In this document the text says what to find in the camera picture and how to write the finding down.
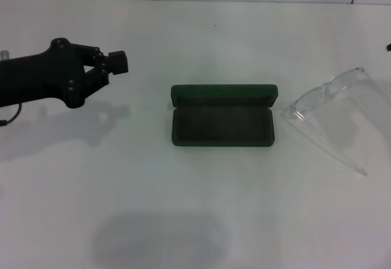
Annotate left arm black plug cable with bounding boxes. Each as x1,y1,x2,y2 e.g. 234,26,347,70
0,103,23,127

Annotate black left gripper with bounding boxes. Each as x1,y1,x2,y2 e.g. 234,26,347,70
0,37,129,109

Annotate clear white glasses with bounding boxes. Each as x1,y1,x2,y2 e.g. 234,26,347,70
280,65,376,178

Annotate green glasses case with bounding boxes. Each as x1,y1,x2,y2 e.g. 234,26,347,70
170,83,280,148

